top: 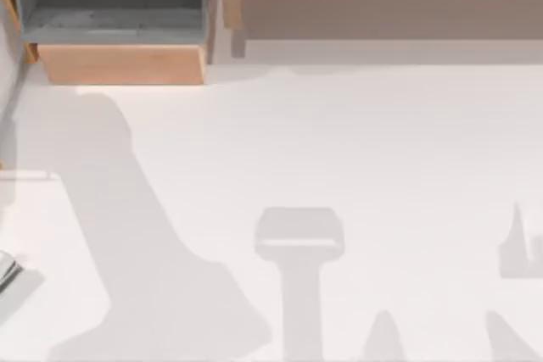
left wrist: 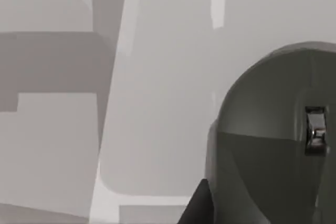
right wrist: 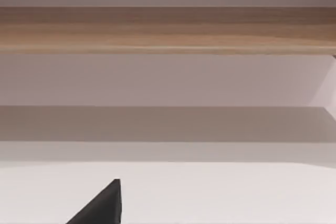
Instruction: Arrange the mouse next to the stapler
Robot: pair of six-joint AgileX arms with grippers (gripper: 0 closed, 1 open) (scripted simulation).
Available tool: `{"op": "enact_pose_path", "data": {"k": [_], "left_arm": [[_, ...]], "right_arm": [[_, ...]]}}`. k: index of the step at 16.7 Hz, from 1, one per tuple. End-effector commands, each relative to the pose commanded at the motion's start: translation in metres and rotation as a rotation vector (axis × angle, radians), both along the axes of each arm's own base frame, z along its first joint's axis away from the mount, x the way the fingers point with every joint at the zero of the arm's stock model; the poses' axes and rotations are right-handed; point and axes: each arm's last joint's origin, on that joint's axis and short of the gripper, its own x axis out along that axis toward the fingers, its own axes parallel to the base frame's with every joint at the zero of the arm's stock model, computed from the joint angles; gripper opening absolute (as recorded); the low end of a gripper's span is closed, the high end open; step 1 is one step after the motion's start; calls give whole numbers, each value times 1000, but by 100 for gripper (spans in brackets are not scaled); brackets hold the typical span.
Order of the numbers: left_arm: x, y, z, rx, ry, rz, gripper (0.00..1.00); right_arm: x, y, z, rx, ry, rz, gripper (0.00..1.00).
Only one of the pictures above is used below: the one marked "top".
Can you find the white and grey book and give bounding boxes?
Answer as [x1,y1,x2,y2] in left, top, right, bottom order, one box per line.
[0,249,23,295]

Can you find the pale wooden drawer front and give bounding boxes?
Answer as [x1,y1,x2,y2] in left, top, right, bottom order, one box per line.
[36,42,207,86]

